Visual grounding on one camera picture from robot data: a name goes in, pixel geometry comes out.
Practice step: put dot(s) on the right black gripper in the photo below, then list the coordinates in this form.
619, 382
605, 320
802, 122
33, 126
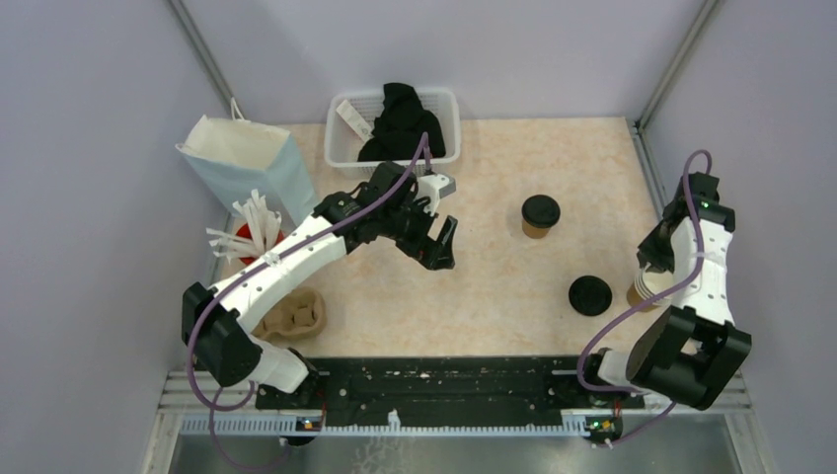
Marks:
647, 252

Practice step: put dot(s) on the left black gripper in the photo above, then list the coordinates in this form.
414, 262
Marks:
432, 256

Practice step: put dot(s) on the stack of paper cups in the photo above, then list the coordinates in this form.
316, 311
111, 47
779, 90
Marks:
648, 282

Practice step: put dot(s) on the black coffee cup lid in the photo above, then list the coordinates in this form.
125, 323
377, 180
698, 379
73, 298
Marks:
541, 211

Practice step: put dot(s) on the brown paper coffee cup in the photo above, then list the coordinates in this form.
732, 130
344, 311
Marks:
533, 231

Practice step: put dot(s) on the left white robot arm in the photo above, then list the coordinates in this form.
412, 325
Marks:
218, 321

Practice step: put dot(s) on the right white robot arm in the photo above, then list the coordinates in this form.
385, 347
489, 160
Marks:
693, 350

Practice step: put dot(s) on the black cloth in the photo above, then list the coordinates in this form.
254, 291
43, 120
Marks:
397, 131

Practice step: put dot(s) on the white plastic basket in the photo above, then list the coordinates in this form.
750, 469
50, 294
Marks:
342, 144

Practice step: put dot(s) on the brown pulp cup carrier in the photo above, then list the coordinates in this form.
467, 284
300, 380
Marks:
300, 315

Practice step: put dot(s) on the white paper packet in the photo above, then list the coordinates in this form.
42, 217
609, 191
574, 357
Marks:
354, 120

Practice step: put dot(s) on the red straw holder cup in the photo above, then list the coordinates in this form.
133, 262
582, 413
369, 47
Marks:
250, 255

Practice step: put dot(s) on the light blue paper bag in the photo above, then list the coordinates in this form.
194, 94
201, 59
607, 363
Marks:
235, 156

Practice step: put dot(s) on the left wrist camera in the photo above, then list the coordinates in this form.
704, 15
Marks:
432, 189

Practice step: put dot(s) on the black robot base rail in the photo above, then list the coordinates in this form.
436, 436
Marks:
444, 392

